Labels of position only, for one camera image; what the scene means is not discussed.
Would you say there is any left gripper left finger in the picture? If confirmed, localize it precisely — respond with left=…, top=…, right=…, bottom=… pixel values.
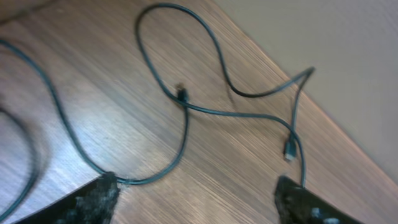
left=16, top=172, right=121, bottom=224

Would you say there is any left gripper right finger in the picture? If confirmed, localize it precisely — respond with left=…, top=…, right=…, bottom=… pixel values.
left=274, top=175, right=361, bottom=224

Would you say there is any short black usb cable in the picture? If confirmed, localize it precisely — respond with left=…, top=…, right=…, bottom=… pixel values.
left=0, top=39, right=190, bottom=186

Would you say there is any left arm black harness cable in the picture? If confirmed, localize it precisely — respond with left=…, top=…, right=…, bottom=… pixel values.
left=0, top=107, right=41, bottom=222

